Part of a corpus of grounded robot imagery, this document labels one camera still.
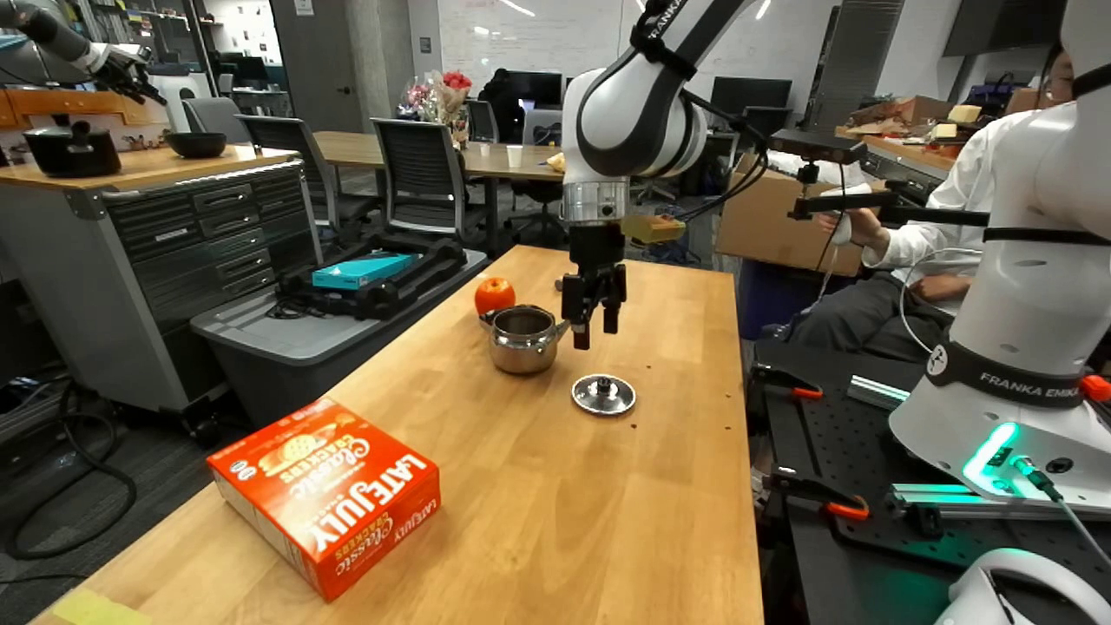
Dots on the orange cracker box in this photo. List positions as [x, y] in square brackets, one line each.
[325, 499]

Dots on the orange tomato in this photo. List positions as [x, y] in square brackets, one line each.
[495, 298]

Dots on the flower bouquet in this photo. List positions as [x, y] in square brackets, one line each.
[439, 94]

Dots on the silver metal kettle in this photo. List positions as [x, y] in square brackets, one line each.
[521, 344]

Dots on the black computer monitor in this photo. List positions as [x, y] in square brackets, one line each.
[521, 91]
[759, 91]

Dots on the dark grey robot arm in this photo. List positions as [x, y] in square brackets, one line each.
[72, 40]

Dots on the grey door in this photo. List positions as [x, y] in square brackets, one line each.
[315, 57]

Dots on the black clamp orange tip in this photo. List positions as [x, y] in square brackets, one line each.
[838, 506]
[799, 390]

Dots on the black cooking pot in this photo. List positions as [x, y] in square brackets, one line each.
[72, 152]

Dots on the grey mesh office chair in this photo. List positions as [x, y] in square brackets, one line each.
[288, 144]
[418, 176]

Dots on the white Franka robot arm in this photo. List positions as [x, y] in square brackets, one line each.
[627, 116]

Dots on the large cardboard box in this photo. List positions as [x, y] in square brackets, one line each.
[768, 227]

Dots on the grey drawer cabinet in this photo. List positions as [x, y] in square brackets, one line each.
[126, 265]

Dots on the yellow green sticky pad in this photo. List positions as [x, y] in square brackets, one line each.
[100, 609]

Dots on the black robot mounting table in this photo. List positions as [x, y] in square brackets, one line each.
[834, 454]

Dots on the seated person white shirt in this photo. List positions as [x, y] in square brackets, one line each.
[925, 246]

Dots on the silver metal bar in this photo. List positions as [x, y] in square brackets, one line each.
[878, 390]

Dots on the black bag with teal case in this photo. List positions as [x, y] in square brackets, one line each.
[365, 277]

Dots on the grey plastic storage tote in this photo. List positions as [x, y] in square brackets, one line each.
[288, 349]

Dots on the black bowl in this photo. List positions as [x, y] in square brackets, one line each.
[194, 144]

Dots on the silver lid with black knob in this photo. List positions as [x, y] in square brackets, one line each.
[603, 395]

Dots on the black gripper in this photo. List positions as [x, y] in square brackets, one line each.
[595, 261]

